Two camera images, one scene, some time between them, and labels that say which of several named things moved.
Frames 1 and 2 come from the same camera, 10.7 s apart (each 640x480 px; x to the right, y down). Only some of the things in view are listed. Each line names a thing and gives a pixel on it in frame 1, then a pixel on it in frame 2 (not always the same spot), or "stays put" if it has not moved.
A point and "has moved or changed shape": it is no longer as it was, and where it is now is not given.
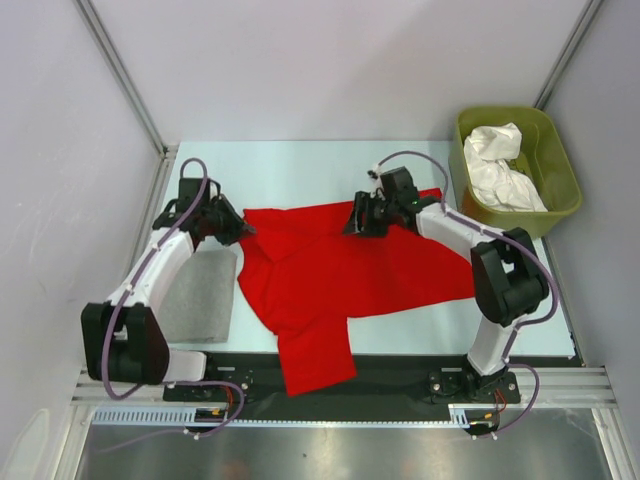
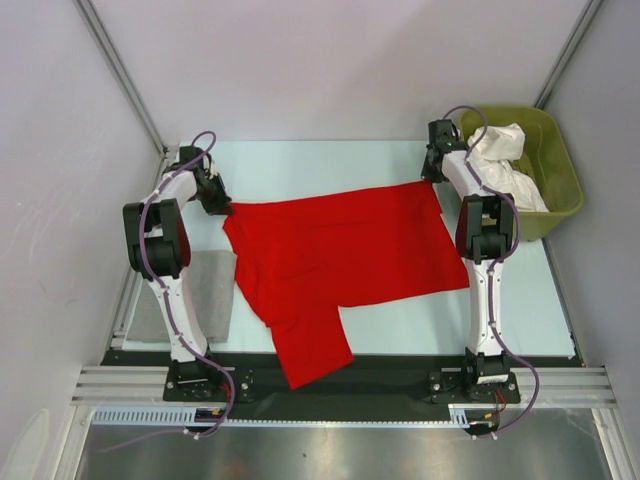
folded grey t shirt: x=195 y=297 stays put
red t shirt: x=305 y=277 has moved or changed shape
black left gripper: x=237 y=227 -> x=221 y=205
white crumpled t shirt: x=494 y=179 stays put
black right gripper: x=363 y=202 -> x=431 y=175
